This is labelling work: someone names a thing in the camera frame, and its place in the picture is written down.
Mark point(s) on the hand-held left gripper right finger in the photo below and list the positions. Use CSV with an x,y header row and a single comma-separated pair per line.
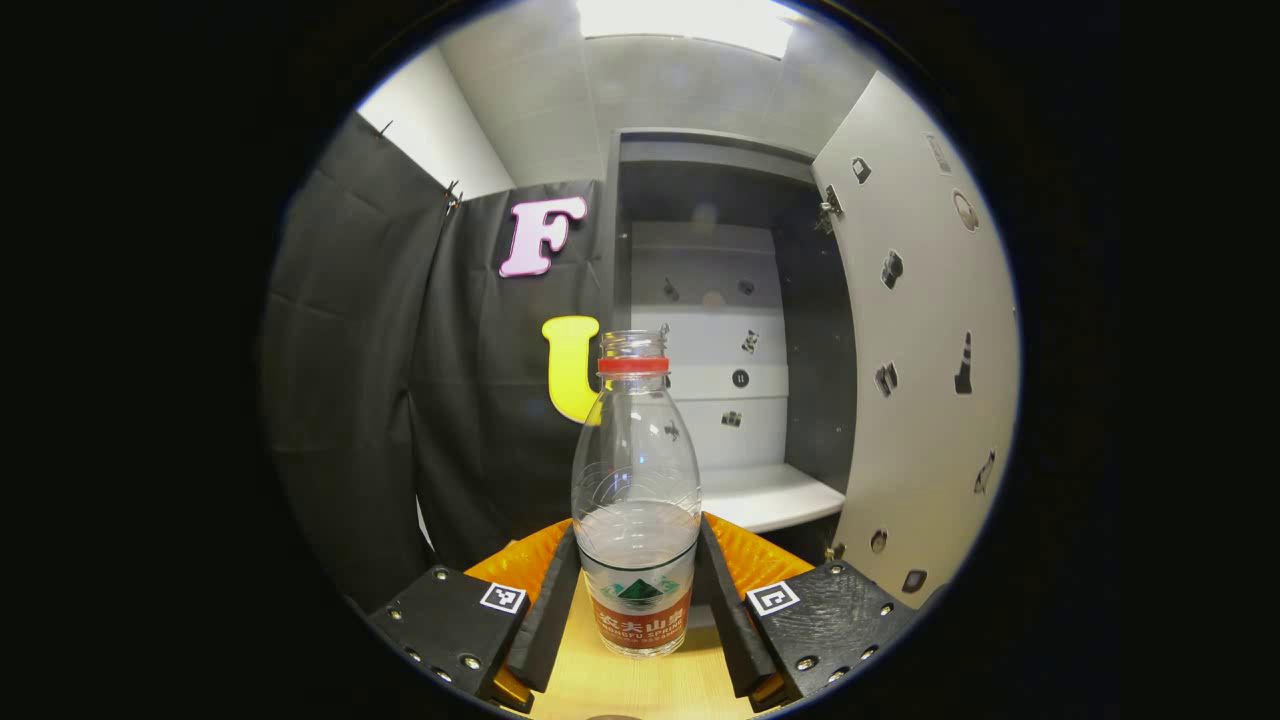
x,y
725,620

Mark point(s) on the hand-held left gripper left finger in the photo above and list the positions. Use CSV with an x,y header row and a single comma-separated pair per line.
x,y
555,620

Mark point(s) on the clear plastic bottle red label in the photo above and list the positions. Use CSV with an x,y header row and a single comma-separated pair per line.
x,y
635,520

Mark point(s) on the grey cabinet door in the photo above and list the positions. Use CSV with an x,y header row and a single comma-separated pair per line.
x,y
930,450

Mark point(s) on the grey cabinet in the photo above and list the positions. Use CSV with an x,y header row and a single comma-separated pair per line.
x,y
700,150

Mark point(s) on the white cabinet shelf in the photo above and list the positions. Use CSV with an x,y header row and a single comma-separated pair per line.
x,y
770,495

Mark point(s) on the metal cabinet door hinge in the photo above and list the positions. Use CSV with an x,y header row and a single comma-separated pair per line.
x,y
830,208

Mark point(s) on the black backdrop cloth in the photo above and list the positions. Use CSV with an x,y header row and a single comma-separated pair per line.
x,y
360,400

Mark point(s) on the large ceiling light panel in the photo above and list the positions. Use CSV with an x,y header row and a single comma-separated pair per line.
x,y
690,22

